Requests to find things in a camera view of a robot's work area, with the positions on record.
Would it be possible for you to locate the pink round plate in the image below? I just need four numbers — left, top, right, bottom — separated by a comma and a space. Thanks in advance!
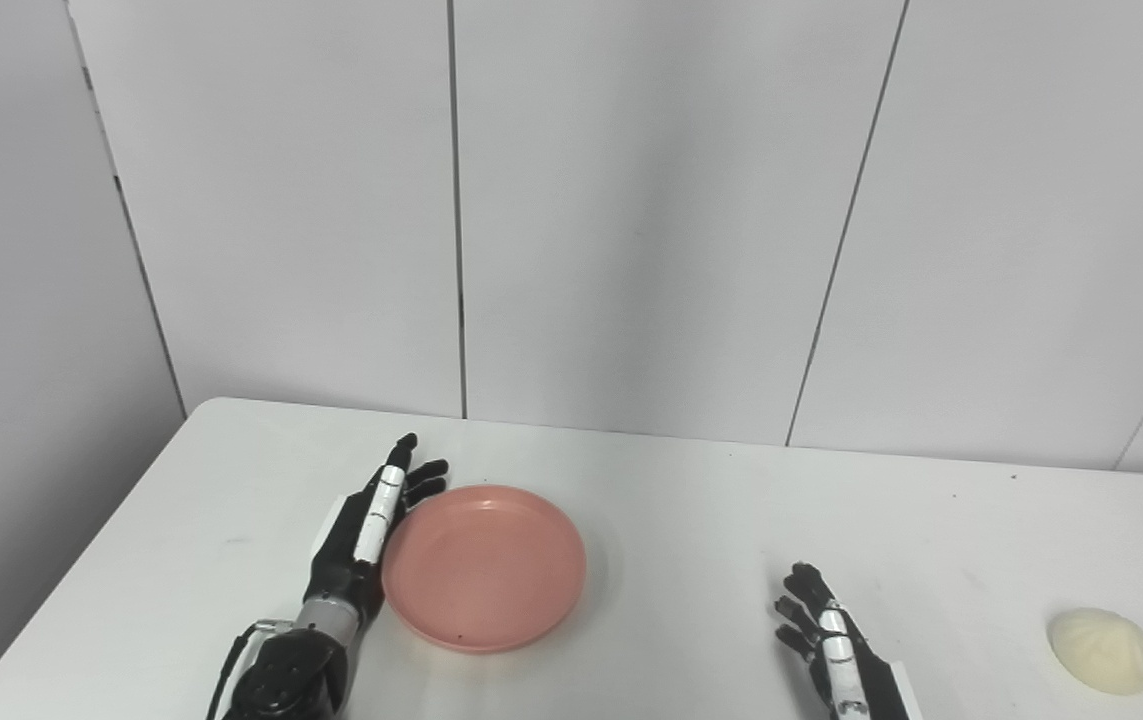
381, 485, 589, 655

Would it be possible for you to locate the white steamed bun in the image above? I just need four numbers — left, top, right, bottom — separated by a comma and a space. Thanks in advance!
1047, 607, 1143, 697

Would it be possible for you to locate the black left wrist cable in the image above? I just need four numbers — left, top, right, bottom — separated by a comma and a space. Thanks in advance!
206, 620, 292, 720

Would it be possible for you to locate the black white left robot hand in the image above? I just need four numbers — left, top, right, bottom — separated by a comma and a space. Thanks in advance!
303, 433, 450, 626

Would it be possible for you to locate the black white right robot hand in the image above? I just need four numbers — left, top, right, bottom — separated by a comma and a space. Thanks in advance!
774, 562, 924, 720

